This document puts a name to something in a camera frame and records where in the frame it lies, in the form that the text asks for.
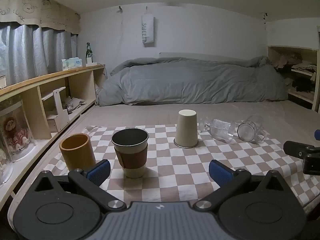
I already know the wooden wardrobe shelf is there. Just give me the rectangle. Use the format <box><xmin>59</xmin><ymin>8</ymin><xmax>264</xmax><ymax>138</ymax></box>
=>
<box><xmin>266</xmin><ymin>25</ymin><xmax>320</xmax><ymax>113</ymax></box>

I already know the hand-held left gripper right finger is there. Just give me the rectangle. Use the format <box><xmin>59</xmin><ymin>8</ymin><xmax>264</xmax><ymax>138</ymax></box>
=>
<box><xmin>195</xmin><ymin>159</ymin><xmax>287</xmax><ymax>212</ymax></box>

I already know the white headboard panel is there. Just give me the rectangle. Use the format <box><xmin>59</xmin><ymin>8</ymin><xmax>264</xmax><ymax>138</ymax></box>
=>
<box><xmin>159</xmin><ymin>52</ymin><xmax>266</xmax><ymax>61</ymax></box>

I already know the wooden bedside shelf unit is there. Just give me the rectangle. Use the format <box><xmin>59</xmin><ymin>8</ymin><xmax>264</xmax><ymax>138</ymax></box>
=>
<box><xmin>0</xmin><ymin>64</ymin><xmax>107</xmax><ymax>202</ymax></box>

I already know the clear jar with plush toy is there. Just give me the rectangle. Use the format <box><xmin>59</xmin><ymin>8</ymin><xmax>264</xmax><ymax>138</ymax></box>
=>
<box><xmin>0</xmin><ymin>99</ymin><xmax>38</xmax><ymax>162</ymax></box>

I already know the pile of dark clothes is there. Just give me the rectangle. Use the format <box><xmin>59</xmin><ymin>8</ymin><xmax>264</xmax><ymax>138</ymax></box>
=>
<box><xmin>285</xmin><ymin>74</ymin><xmax>316</xmax><ymax>96</ymax></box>

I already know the brown white checkered cloth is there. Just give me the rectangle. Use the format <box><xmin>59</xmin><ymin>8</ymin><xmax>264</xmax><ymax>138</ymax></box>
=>
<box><xmin>37</xmin><ymin>123</ymin><xmax>312</xmax><ymax>207</ymax></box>

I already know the dark cup with brown sleeve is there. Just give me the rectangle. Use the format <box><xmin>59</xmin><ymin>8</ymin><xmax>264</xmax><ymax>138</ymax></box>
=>
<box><xmin>111</xmin><ymin>128</ymin><xmax>150</xmax><ymax>179</ymax></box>

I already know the grey cloth on shelf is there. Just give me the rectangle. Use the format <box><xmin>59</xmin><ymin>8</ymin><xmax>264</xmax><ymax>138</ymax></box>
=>
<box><xmin>62</xmin><ymin>97</ymin><xmax>87</xmax><ymax>111</ymax></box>

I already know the green glass bottle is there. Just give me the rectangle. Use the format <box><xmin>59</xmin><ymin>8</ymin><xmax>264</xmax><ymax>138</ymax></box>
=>
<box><xmin>86</xmin><ymin>42</ymin><xmax>93</xmax><ymax>64</ymax></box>

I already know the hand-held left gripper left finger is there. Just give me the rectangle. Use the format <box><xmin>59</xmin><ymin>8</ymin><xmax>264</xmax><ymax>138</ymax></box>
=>
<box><xmin>33</xmin><ymin>159</ymin><xmax>127</xmax><ymax>212</ymax></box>

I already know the wooden tool caddy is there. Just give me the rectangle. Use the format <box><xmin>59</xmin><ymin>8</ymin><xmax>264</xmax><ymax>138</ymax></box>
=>
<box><xmin>41</xmin><ymin>87</ymin><xmax>71</xmax><ymax>133</ymax></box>

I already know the white hanging fabric bag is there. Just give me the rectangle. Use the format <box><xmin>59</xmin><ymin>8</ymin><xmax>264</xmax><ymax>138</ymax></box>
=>
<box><xmin>141</xmin><ymin>6</ymin><xmax>155</xmax><ymax>48</ymax></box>

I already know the clear glass mug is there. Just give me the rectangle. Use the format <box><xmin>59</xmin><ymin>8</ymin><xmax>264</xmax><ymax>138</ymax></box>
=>
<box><xmin>236</xmin><ymin>114</ymin><xmax>267</xmax><ymax>144</ymax></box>

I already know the clear plastic container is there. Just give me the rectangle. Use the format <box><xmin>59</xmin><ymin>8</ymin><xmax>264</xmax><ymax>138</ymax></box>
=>
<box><xmin>0</xmin><ymin>147</ymin><xmax>14</xmax><ymax>188</ymax></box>

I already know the clear ribbed glass cup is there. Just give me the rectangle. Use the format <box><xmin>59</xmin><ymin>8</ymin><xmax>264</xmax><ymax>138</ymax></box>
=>
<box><xmin>204</xmin><ymin>119</ymin><xmax>237</xmax><ymax>141</ymax></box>

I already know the tissue box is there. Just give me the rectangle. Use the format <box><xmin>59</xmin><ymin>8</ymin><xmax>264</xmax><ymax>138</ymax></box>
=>
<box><xmin>61</xmin><ymin>58</ymin><xmax>83</xmax><ymax>70</ymax></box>

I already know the beige doodle curtain valance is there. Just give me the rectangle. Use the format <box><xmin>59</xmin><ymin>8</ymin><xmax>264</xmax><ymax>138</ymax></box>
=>
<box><xmin>0</xmin><ymin>0</ymin><xmax>82</xmax><ymax>34</ymax></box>

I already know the grey curtain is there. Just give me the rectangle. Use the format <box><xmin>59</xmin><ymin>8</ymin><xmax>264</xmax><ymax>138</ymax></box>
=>
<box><xmin>0</xmin><ymin>22</ymin><xmax>78</xmax><ymax>87</ymax></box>

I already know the pile of light clothes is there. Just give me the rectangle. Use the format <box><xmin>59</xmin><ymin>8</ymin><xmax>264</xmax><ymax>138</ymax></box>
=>
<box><xmin>273</xmin><ymin>52</ymin><xmax>318</xmax><ymax>77</ymax></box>

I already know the cream cup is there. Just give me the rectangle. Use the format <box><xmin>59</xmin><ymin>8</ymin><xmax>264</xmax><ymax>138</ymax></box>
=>
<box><xmin>173</xmin><ymin>109</ymin><xmax>199</xmax><ymax>149</ymax></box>

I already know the grey duvet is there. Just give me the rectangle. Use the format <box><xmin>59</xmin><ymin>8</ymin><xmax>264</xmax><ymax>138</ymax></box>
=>
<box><xmin>95</xmin><ymin>56</ymin><xmax>288</xmax><ymax>105</ymax></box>

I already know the yellow-brown cup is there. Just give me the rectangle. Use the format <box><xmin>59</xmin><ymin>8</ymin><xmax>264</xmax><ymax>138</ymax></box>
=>
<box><xmin>59</xmin><ymin>133</ymin><xmax>97</xmax><ymax>172</ymax></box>

